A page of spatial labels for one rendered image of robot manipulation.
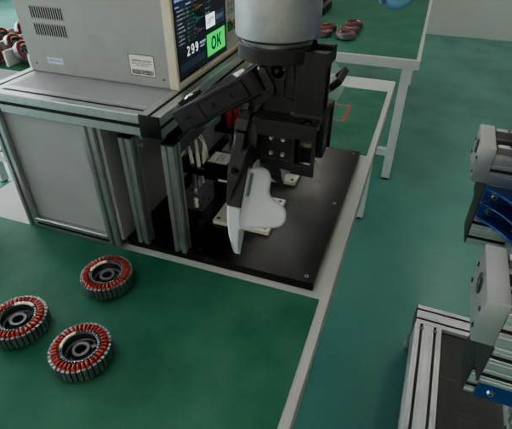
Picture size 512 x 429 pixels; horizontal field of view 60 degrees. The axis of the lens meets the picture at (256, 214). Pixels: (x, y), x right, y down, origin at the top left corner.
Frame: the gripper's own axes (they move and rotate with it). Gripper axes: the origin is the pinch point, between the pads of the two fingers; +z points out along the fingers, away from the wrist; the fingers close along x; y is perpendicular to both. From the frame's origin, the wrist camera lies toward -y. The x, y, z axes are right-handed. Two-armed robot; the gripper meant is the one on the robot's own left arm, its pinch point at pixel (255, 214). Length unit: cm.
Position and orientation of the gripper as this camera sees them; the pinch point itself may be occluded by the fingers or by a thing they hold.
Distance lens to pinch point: 51.9
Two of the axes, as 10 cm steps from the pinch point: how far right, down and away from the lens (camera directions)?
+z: 0.0, 8.1, 5.9
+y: 9.3, 2.2, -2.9
